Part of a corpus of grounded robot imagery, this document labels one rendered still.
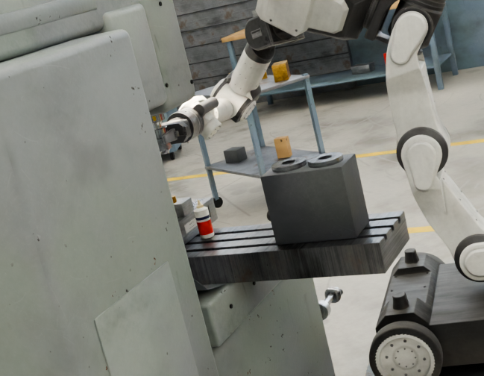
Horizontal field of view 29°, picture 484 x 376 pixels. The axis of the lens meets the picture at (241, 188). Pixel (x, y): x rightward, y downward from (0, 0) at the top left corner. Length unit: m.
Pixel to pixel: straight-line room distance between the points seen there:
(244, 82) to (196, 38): 8.01
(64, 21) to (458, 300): 1.39
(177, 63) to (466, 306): 1.06
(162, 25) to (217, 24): 8.28
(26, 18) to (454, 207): 1.33
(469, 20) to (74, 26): 8.02
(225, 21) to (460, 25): 2.62
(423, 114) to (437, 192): 0.22
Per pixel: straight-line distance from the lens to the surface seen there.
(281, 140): 6.18
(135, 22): 2.31
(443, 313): 2.71
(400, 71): 2.59
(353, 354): 3.91
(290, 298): 2.81
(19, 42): 1.96
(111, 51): 2.00
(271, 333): 2.68
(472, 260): 2.71
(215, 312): 2.38
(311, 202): 2.33
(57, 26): 2.07
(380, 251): 2.27
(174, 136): 2.54
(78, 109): 1.87
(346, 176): 2.30
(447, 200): 2.70
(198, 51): 10.92
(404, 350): 2.65
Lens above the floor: 1.65
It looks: 14 degrees down
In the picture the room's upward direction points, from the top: 14 degrees counter-clockwise
